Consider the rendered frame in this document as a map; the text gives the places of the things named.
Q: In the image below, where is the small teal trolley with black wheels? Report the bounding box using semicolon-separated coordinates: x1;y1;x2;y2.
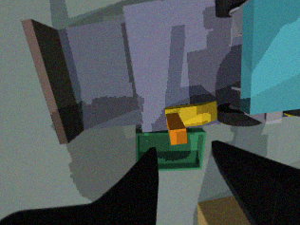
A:
216;0;300;126

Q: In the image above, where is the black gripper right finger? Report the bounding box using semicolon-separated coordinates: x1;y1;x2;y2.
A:
212;141;300;225

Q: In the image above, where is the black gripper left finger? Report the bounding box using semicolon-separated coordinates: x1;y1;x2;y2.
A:
0;147;159;225

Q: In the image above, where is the green tray floor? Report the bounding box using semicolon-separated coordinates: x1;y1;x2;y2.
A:
138;135;199;164

